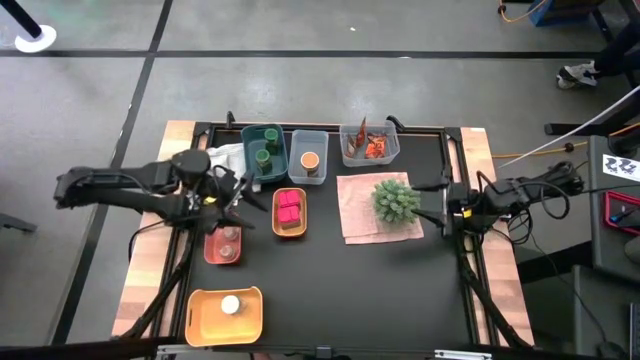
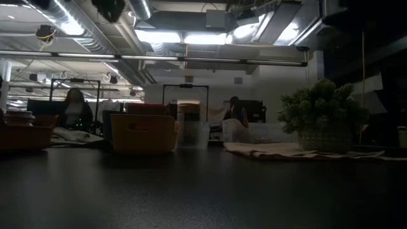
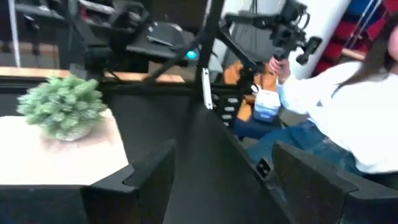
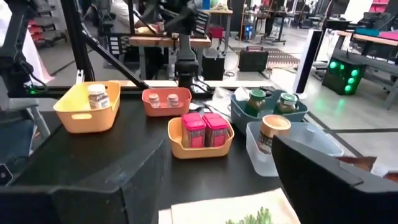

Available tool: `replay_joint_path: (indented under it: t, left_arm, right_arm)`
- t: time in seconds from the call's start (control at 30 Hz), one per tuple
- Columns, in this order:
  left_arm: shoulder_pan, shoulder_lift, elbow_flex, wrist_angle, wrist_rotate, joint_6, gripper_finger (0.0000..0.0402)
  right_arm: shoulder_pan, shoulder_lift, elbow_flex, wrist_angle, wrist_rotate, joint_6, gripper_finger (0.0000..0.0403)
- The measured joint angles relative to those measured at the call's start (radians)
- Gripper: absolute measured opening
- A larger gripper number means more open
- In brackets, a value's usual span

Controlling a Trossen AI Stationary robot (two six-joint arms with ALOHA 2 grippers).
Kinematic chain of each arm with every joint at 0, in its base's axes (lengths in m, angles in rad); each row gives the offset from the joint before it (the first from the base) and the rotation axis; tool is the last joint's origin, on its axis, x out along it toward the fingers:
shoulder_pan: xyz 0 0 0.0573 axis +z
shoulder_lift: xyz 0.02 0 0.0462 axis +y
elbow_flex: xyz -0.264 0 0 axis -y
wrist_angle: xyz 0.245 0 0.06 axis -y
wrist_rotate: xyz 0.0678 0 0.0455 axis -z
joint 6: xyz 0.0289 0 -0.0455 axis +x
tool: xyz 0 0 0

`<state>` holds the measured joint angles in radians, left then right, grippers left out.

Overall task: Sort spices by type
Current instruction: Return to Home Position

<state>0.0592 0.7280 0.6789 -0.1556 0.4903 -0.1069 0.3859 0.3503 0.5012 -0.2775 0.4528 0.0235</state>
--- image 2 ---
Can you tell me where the person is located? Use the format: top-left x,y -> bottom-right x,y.
223,96 -> 251,128
59,88 -> 95,131

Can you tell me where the beige cloth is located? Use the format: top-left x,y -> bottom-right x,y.
223,142 -> 407,161

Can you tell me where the translucent white plastic bin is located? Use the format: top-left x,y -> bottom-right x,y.
176,120 -> 210,149

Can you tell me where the pale green object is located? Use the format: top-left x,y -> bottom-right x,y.
397,126 -> 407,149

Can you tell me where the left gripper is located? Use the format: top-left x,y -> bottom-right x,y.
91,0 -> 127,24

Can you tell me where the artificial green potted plant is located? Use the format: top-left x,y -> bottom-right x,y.
277,77 -> 370,153

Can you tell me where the stack of grey trays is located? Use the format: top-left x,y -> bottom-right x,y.
3,109 -> 36,127

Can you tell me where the white waffle cloth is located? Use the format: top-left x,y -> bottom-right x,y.
52,127 -> 104,144

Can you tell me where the coral plastic bin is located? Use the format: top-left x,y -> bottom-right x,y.
0,114 -> 60,151

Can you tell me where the small yellow plastic bin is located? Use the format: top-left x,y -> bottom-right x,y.
110,113 -> 180,154

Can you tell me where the black monitor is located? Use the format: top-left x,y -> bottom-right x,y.
27,99 -> 67,117
241,100 -> 267,123

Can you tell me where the black metal frame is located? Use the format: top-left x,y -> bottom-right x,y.
162,83 -> 210,121
49,78 -> 102,112

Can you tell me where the yellow black cable reel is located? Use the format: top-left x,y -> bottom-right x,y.
34,24 -> 58,44

